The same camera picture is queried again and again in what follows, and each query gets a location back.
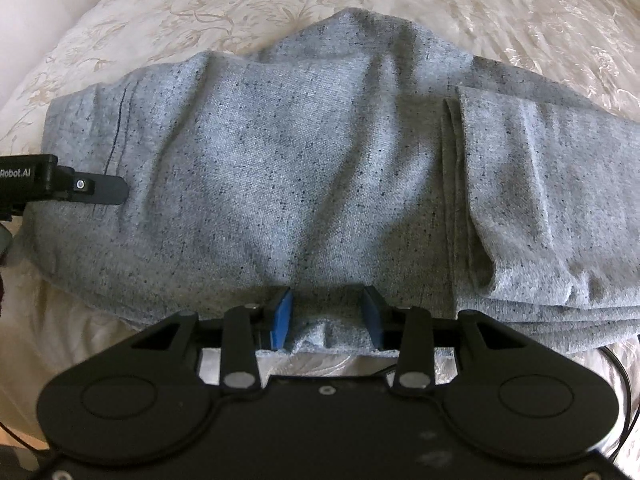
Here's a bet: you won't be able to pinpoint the white floral bedspread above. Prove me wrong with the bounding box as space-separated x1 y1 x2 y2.
0 0 640 441

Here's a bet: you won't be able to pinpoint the black cable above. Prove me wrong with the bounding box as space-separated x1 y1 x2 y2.
594 344 633 463

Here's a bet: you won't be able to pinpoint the grey pants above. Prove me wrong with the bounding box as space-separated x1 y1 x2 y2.
15 9 639 352

